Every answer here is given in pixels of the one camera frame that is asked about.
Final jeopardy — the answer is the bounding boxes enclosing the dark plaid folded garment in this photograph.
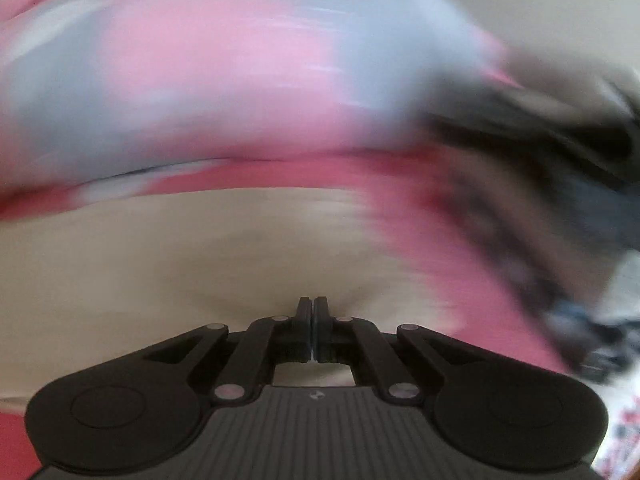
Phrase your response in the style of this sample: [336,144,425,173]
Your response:
[440,160,621,386]

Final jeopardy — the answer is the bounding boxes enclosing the pink floral bed blanket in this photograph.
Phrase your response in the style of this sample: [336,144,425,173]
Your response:
[0,152,640,480]

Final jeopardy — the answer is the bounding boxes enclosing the beige pants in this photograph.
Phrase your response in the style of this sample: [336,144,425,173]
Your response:
[0,187,481,401]

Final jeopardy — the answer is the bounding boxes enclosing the pink grey floral quilt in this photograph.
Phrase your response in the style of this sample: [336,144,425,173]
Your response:
[0,0,516,211]

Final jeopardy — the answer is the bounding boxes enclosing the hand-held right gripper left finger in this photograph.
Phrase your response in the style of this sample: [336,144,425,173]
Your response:
[143,296,314,407]

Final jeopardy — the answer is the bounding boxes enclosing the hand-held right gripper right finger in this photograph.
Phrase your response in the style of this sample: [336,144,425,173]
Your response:
[314,296,489,406]

